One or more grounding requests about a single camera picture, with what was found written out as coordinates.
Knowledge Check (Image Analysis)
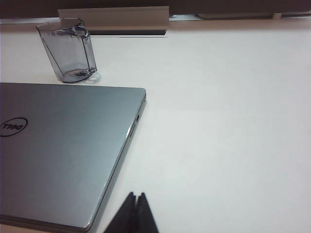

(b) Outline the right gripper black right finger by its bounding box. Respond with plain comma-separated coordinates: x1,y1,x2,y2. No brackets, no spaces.
137,192,160,233

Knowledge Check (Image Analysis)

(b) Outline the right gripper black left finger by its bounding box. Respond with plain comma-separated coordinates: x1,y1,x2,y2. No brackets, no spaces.
104,191,139,233

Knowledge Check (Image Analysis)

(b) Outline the clear grey faceted water cup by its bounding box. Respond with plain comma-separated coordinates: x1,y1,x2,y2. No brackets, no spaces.
35,17,98,83

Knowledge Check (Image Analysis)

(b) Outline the silver Dell laptop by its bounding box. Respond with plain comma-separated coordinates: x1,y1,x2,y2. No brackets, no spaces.
0,82,147,233

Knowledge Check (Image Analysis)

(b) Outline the grey fabric desk partition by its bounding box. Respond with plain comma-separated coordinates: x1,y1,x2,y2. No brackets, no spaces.
0,0,311,19

